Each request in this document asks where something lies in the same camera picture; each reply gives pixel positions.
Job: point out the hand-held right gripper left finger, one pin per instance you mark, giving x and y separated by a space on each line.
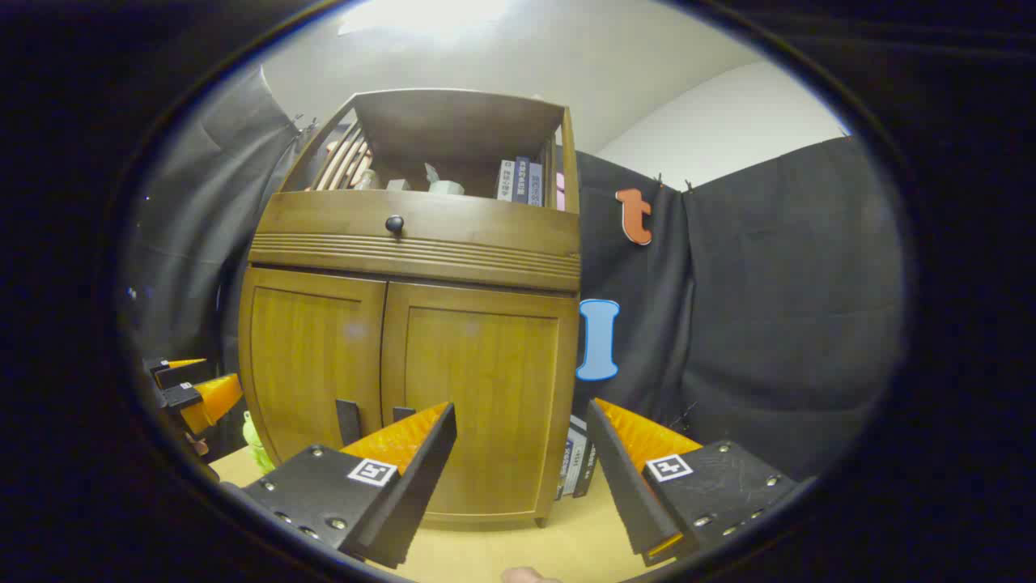
409 498

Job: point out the wooden shoe cabinet door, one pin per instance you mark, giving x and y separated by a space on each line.
307 356
477 364

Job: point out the wooden double-door shoe cabinet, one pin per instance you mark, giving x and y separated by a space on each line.
453 121

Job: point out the black backdrop cloth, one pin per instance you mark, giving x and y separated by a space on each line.
769 308

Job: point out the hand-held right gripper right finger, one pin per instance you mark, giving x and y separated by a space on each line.
631 502

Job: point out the grey hardcover book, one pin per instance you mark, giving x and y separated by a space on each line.
576 461

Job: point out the round black drawer knob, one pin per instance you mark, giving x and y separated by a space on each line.
394 224

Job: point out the small pale bottle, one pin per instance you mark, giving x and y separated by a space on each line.
366 180

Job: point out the light grey book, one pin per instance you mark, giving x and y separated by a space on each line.
506 180

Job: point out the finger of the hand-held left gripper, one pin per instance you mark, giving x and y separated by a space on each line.
182 375
214 397

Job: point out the green frog plush toy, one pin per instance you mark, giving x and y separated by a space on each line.
257 445

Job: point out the white ceramic ornament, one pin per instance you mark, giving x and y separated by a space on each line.
443 186

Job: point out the slate blue book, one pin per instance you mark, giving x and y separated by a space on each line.
535 184

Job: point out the small grey block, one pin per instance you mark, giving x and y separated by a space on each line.
398 185

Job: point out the wooden cabinet drawer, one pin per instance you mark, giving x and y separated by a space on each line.
453 235

